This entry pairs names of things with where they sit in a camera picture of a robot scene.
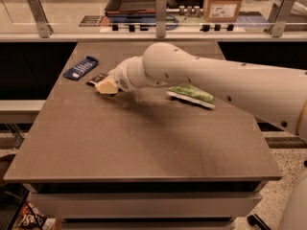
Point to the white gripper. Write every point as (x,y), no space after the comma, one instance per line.
(119,76)

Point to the black chocolate rxbar wrapper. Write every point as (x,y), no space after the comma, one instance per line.
(96,79)

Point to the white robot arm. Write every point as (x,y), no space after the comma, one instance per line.
(275,95)

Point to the blue blueberry rxbar wrapper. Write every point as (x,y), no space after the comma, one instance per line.
(80,69)

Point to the green kettle chips bag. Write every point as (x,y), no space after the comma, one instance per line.
(192,94)

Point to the orange and black tray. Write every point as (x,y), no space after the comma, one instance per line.
(121,7)

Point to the glass barrier panel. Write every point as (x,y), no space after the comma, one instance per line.
(92,16)

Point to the brown cardboard box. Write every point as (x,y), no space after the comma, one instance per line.
(221,10)

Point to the snack bag on floor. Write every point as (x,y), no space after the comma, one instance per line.
(31,218)

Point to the black object on floor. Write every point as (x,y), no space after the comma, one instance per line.
(256,220)

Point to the left metal glass bracket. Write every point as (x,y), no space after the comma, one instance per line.
(42,24)

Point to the metal glass bracket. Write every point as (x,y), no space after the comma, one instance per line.
(278,17)
(160,17)
(42,24)

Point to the middle metal glass bracket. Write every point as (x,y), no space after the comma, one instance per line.
(160,17)

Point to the right metal glass bracket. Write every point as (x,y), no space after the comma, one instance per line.
(278,17)

